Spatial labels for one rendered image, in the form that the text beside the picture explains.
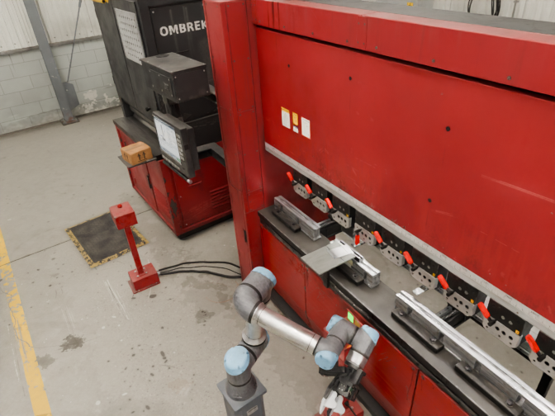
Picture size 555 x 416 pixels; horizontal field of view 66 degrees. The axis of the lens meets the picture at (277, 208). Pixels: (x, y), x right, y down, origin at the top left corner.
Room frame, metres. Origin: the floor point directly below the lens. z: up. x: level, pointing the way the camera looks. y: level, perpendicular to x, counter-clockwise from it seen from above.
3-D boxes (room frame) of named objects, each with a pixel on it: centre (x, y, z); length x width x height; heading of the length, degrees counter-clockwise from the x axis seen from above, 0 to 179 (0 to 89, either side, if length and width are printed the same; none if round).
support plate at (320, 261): (1.92, -0.27, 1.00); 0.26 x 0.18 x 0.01; 120
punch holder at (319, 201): (2.18, -0.29, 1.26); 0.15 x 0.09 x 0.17; 30
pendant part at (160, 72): (2.85, 0.62, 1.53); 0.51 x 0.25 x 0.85; 35
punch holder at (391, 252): (1.66, -0.59, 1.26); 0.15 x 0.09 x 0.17; 30
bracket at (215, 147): (2.98, 0.48, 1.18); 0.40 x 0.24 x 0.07; 30
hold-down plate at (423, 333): (1.44, -0.65, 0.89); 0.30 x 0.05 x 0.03; 30
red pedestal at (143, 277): (2.94, 1.26, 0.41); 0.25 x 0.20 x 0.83; 120
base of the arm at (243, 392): (1.26, 0.24, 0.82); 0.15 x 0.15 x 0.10
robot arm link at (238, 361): (1.27, 0.23, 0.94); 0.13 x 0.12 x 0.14; 148
